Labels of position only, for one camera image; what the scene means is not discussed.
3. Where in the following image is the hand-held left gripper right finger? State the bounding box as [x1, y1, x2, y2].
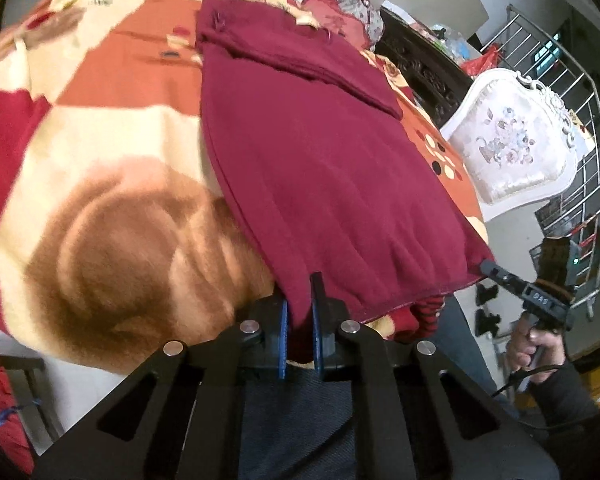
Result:
[310, 272, 562, 480]

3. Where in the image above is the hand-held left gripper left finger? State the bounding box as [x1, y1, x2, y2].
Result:
[32, 300, 289, 480]

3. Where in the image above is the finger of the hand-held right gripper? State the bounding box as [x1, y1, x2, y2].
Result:
[478, 259, 527, 297]

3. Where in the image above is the maroon long-sleeved shirt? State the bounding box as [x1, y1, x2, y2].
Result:
[195, 0, 497, 364]

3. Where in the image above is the person's right forearm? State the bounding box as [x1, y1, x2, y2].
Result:
[524, 359, 600, 432]

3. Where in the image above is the person's right hand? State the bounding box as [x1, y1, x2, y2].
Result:
[505, 317, 567, 378]

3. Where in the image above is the black slipper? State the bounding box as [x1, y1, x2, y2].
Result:
[476, 283, 500, 307]
[474, 308, 502, 337]

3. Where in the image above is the person's leg in jeans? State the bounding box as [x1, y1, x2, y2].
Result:
[240, 294, 523, 480]

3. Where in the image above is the red striped cloth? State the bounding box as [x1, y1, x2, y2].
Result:
[411, 295, 449, 339]

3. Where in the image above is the white upholstered chair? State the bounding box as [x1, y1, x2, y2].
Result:
[439, 66, 597, 224]

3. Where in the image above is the metal railing rack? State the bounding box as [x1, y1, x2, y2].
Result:
[504, 4, 600, 322]

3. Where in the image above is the red plastic bag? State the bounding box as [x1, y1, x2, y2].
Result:
[459, 44, 502, 77]

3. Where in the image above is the dark carved wooden furniture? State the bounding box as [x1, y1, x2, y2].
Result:
[379, 6, 475, 128]

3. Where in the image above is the checked orange and red blanket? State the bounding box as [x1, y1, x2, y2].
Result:
[0, 0, 490, 377]

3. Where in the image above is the dark wooden stool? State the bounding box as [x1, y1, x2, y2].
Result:
[0, 354, 67, 443]

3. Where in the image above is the red fabric bundle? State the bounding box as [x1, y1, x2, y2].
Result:
[0, 326, 37, 477]

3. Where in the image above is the red embroidered pillow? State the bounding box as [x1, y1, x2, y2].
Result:
[304, 0, 377, 50]

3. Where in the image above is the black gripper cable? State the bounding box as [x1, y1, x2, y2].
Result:
[490, 364, 600, 433]

